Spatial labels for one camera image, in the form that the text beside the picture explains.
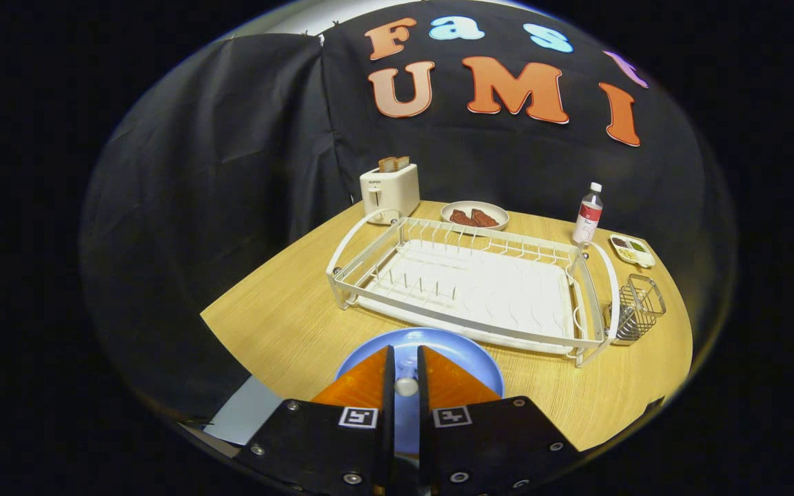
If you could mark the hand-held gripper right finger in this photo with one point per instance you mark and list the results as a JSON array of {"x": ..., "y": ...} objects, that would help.
[{"x": 423, "y": 386}]

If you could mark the red-brown meat piece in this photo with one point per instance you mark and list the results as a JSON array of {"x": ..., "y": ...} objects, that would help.
[
  {"x": 485, "y": 219},
  {"x": 461, "y": 218}
]

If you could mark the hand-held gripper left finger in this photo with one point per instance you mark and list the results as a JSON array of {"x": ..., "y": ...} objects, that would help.
[{"x": 389, "y": 386}]

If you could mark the blue plate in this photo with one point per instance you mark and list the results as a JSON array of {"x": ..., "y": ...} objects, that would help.
[{"x": 466, "y": 351}]

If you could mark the silver metal spoon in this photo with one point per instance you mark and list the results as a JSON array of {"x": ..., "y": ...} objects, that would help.
[{"x": 406, "y": 386}]

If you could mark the cream white toaster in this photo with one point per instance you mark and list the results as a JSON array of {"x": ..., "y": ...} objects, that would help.
[{"x": 397, "y": 193}]

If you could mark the beige round plate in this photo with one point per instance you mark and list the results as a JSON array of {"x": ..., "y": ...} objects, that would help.
[{"x": 493, "y": 209}]

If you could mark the brown toast slice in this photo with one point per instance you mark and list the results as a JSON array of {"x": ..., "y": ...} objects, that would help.
[
  {"x": 387, "y": 164},
  {"x": 403, "y": 162}
]

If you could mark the white divided condiment tray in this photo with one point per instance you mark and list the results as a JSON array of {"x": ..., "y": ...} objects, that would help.
[{"x": 635, "y": 255}]

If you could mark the clear bottle with red label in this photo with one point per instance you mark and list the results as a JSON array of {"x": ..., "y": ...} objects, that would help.
[{"x": 588, "y": 217}]

